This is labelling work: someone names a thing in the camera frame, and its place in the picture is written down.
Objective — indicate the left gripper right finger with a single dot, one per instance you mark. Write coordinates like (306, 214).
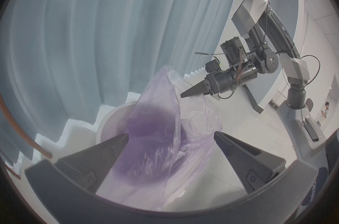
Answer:
(249, 162)

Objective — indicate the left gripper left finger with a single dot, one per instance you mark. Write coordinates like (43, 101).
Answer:
(95, 162)

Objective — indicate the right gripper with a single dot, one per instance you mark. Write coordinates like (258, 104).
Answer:
(225, 81)

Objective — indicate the purple plastic bag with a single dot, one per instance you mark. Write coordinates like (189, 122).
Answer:
(159, 101)

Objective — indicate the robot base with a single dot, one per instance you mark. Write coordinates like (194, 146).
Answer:
(294, 122)

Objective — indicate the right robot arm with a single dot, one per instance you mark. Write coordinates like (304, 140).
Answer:
(249, 11)

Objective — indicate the white trash bin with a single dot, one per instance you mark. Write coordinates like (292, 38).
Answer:
(111, 122)

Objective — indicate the white cushioned wooden chair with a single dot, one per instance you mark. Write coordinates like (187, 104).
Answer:
(48, 155)

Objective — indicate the person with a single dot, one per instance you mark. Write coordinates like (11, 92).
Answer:
(327, 107)

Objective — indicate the pale blue curtain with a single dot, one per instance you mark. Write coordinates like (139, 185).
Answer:
(106, 19)

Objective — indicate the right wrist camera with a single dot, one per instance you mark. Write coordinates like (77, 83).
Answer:
(213, 66)

